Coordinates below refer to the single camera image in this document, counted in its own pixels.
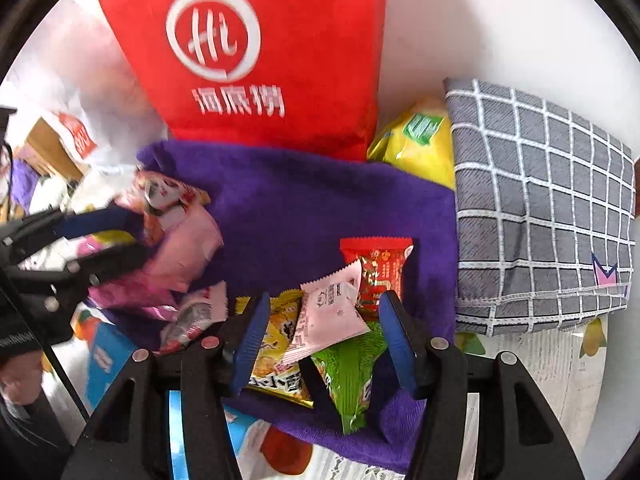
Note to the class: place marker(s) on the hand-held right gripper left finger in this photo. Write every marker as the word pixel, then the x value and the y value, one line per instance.
pixel 250 345

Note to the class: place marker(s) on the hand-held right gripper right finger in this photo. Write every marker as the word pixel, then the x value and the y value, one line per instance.
pixel 400 350

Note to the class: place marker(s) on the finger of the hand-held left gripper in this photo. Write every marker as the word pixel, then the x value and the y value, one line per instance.
pixel 95 222
pixel 110 262

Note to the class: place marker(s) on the yellow snack packet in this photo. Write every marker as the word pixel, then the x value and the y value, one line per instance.
pixel 272 350

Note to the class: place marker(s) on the green snack packet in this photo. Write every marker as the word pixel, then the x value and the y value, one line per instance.
pixel 350 380

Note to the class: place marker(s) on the pink printed snack packet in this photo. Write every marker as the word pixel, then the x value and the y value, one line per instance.
pixel 180 240

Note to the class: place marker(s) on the pale pink snack packet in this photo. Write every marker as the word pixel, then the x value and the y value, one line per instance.
pixel 325 320

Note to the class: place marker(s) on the person's left hand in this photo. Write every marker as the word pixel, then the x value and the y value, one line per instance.
pixel 17 382

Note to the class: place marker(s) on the magenta snack packet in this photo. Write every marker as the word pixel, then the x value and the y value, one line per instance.
pixel 130 297

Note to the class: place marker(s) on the red and white snack packet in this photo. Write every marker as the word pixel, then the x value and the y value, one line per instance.
pixel 192 320

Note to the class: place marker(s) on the purple garment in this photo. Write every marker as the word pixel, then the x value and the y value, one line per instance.
pixel 22 185

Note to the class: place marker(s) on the blue flat box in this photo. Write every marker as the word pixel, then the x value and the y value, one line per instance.
pixel 110 360

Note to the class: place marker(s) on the cardboard box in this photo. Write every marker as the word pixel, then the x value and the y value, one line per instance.
pixel 50 145

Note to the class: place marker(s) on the fruit print bed sheet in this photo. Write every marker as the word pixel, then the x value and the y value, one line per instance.
pixel 525 385

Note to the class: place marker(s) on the white plastic bag red label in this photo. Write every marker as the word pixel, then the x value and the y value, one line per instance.
pixel 100 85

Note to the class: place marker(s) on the purple towel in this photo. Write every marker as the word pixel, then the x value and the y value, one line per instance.
pixel 290 210

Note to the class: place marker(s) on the grey checked pillow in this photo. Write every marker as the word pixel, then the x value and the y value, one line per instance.
pixel 540 210

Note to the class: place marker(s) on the yellow puffy snack bag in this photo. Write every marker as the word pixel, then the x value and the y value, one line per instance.
pixel 415 150

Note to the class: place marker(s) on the red paper bag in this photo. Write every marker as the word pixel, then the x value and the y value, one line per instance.
pixel 250 60

